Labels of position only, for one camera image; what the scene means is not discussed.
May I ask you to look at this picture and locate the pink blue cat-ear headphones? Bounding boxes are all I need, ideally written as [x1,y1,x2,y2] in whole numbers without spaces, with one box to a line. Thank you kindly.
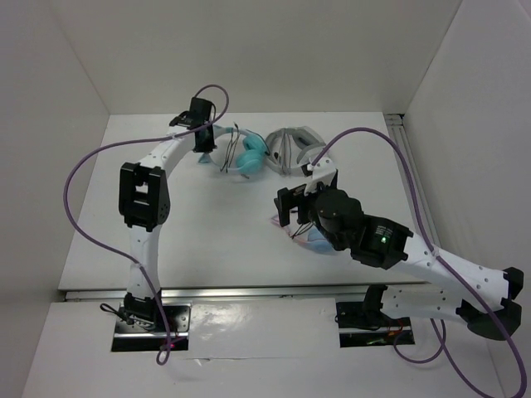
[270,215,334,255]

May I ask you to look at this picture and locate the aluminium rail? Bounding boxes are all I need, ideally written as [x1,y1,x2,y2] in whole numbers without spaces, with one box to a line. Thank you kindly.
[383,114,441,247]
[65,284,368,303]

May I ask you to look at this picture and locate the aluminium rail front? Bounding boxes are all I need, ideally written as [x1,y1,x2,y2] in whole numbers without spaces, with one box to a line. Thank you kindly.
[65,284,368,303]

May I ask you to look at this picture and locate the teal cat-ear headphones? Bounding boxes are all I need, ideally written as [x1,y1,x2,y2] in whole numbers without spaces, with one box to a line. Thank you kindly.
[198,124,270,177]

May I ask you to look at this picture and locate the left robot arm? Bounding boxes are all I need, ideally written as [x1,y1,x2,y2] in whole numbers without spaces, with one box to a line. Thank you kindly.
[119,97,216,331]

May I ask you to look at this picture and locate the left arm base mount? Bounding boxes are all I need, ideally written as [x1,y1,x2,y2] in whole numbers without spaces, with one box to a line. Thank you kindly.
[110,300,192,353]

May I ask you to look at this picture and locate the black audio cable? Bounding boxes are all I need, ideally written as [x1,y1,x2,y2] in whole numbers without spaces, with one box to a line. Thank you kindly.
[217,123,252,179]

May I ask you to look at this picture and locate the aluminium rail right side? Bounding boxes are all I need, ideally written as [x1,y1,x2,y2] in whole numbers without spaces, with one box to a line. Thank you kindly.
[383,114,441,247]

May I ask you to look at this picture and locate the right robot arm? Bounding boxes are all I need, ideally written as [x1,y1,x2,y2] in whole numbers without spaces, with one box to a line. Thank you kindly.
[274,186,524,341]

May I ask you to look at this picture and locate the grey white folded headphones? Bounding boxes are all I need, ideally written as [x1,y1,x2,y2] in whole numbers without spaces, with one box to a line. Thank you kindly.
[265,126,326,177]

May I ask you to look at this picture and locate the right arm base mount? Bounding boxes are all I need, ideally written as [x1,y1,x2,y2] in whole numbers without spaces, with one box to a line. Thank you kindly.
[334,302,415,348]

